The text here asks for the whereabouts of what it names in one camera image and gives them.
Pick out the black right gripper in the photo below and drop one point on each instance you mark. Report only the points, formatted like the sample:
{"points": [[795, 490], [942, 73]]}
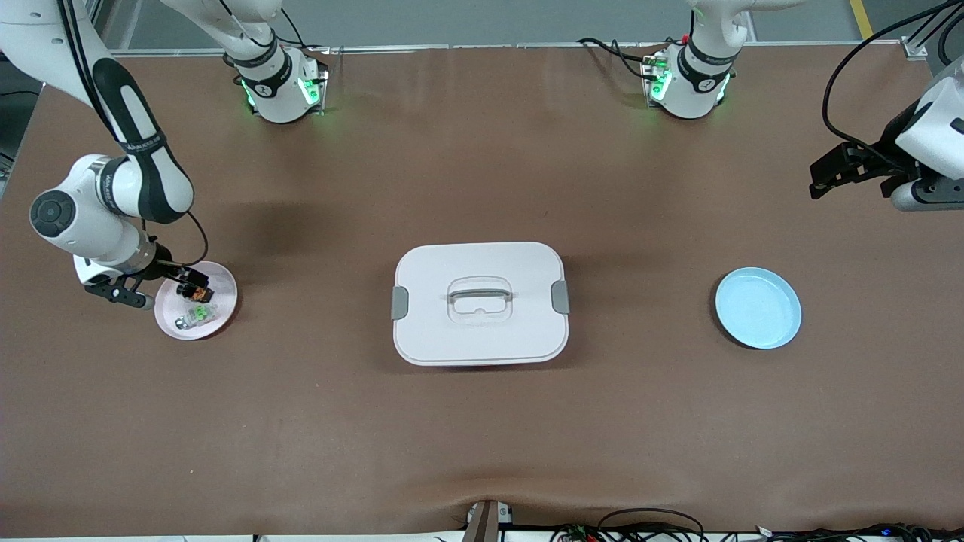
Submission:
{"points": [[167, 269]]}

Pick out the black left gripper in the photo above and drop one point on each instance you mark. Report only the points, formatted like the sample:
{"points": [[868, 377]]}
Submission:
{"points": [[887, 148]]}

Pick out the orange black switch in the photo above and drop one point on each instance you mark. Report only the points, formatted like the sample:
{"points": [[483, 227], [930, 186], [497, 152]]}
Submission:
{"points": [[201, 294]]}

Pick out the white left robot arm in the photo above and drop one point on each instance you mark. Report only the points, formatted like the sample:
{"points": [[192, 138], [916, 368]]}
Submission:
{"points": [[697, 75]]}

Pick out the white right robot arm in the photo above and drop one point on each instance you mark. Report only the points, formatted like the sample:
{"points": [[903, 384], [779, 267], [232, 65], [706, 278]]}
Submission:
{"points": [[98, 211]]}

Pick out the white lidded box grey latches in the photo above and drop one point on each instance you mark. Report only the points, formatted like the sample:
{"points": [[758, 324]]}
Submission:
{"points": [[482, 339]]}

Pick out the pink round plate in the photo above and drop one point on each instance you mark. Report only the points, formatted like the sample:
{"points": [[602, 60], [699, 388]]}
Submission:
{"points": [[226, 312]]}

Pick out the light blue round plate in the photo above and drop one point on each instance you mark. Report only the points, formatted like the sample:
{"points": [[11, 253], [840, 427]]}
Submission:
{"points": [[757, 309]]}

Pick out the brown table mat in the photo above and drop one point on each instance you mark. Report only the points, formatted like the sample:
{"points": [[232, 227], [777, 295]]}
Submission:
{"points": [[482, 436]]}

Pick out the green clear switch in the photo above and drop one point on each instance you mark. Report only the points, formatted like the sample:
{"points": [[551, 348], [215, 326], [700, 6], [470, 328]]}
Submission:
{"points": [[199, 314]]}

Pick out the aluminium corner post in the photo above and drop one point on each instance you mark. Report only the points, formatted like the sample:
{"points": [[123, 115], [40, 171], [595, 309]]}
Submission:
{"points": [[915, 49]]}

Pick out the metal table edge bracket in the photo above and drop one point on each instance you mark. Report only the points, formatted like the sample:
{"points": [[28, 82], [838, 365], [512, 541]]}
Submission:
{"points": [[486, 523]]}

